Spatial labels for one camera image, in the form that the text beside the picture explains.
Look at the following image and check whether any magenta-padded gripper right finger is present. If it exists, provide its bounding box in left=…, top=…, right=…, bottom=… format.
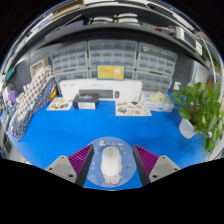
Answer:
left=132, top=143, right=182, bottom=187

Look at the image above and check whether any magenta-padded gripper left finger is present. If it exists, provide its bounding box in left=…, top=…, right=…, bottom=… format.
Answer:
left=44, top=143, right=96, bottom=187

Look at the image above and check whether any grey computer mouse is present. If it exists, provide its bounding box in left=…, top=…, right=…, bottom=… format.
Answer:
left=99, top=146, right=120, bottom=177

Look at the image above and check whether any round blue printed mouse pad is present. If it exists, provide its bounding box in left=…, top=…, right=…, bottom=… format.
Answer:
left=83, top=136, right=138, bottom=189

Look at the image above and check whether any navy polka dot cloth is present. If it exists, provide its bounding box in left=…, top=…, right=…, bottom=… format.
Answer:
left=9, top=77, right=58, bottom=142

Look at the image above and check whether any clear plastic storage box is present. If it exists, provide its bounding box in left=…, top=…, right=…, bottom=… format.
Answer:
left=141, top=90, right=175, bottom=113

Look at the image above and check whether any printed sticker sheet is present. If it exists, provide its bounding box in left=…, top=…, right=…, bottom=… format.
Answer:
left=115, top=100, right=153, bottom=117
left=46, top=96, right=74, bottom=112

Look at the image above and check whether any green plant in white pot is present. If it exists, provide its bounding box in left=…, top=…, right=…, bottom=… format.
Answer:
left=172, top=81, right=224, bottom=156

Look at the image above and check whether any small black box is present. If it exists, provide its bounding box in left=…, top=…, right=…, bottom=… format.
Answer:
left=72, top=93, right=100, bottom=111

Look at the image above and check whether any small yellow red object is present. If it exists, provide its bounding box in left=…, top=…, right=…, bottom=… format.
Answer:
left=49, top=89, right=58, bottom=101

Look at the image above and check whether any long white keyboard box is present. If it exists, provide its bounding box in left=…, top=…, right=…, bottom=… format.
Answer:
left=58, top=78, right=144, bottom=102

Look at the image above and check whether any red blue checkered cloth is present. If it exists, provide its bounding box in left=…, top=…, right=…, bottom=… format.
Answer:
left=16, top=64, right=54, bottom=123

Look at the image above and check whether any small purple object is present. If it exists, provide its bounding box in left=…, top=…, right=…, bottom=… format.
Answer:
left=7, top=89, right=18, bottom=106

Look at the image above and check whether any beige wicker basket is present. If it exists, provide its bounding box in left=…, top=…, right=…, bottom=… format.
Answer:
left=29, top=57, right=51, bottom=78

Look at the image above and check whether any yellow blue box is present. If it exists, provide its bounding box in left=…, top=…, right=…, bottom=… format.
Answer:
left=96, top=64, right=126, bottom=81

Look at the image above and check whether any teal wall holder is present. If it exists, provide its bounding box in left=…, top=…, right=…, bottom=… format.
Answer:
left=5, top=67, right=16, bottom=82

